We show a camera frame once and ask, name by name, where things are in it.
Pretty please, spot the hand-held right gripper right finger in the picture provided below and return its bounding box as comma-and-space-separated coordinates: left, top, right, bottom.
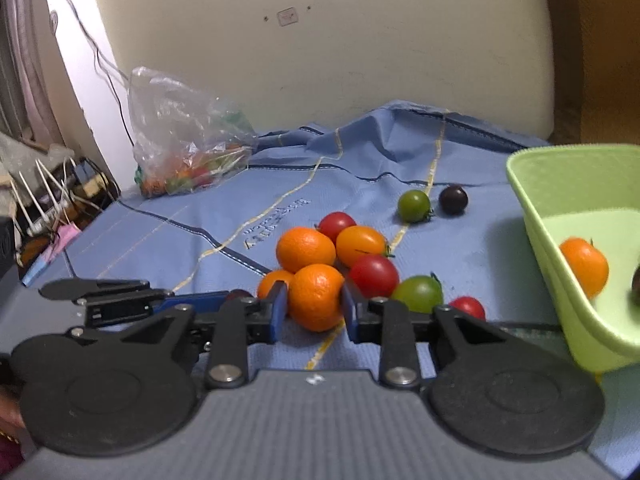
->
342, 280, 503, 390

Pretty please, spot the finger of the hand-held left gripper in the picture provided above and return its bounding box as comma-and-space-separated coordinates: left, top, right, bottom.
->
39, 277, 152, 304
75, 289, 237, 331

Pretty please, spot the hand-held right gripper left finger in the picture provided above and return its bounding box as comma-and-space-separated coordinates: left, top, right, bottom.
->
117, 280, 290, 390

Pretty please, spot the large orange mandarin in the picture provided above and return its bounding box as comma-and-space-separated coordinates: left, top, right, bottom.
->
288, 263, 346, 332

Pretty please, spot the red tomato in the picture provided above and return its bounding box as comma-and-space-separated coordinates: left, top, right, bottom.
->
448, 296, 486, 322
348, 254, 400, 300
318, 211, 357, 243

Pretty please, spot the green plastic basin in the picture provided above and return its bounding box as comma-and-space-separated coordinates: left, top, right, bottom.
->
506, 144, 640, 373

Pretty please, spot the small orange mandarin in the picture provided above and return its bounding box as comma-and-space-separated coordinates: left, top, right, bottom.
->
257, 269, 295, 302

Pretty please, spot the pink packet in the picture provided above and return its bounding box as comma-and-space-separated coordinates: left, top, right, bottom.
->
42, 223, 82, 263

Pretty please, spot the orange tomato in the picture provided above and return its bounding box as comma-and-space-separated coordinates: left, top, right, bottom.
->
335, 225, 392, 268

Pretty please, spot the green tomato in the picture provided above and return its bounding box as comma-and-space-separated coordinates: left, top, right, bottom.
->
391, 273, 445, 314
397, 189, 434, 224

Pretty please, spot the blue cloth sheet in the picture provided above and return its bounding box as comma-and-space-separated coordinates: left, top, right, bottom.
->
22, 100, 640, 478

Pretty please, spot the black box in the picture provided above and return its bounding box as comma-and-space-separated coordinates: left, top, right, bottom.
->
0, 216, 22, 282

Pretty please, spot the clear plastic bag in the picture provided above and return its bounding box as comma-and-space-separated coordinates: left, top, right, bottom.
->
127, 66, 258, 200

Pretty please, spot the grey curtain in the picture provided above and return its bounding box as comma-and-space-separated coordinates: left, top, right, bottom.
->
0, 0, 66, 146

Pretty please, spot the brown wooden board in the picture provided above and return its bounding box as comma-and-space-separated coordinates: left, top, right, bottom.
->
542, 0, 640, 148

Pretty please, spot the black cable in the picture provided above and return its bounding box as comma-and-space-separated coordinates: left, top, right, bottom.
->
42, 0, 136, 161

